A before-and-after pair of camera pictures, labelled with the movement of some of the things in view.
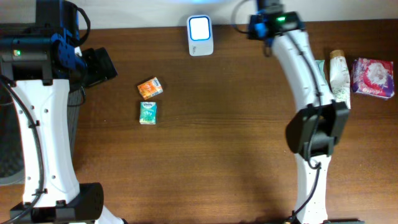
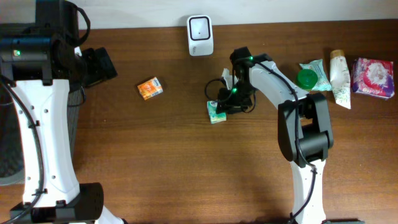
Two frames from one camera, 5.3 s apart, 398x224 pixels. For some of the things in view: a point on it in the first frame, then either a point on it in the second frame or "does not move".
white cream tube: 339,77 does not move
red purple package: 373,77 does not move
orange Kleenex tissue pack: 150,88 does not move
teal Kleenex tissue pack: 148,112 -> 215,117
